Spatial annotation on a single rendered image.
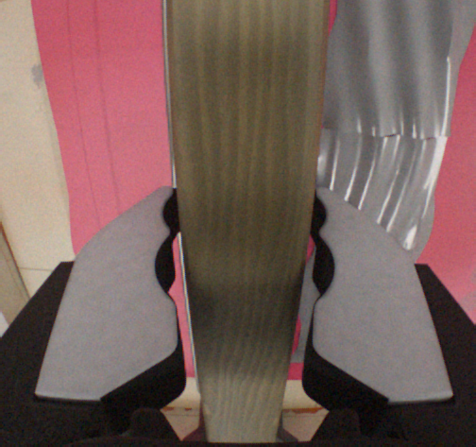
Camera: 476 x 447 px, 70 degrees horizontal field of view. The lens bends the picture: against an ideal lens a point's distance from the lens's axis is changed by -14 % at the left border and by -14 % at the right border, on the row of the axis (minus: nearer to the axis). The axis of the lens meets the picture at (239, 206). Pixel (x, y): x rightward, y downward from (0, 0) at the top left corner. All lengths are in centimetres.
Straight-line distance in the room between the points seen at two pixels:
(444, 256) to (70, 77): 24
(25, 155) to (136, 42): 9
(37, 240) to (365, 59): 21
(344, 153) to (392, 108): 3
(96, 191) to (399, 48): 17
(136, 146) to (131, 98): 2
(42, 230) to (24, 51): 11
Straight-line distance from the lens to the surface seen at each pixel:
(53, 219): 23
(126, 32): 18
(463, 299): 30
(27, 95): 21
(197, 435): 26
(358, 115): 19
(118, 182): 21
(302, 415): 36
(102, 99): 19
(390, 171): 20
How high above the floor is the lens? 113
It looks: 58 degrees down
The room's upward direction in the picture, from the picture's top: 179 degrees counter-clockwise
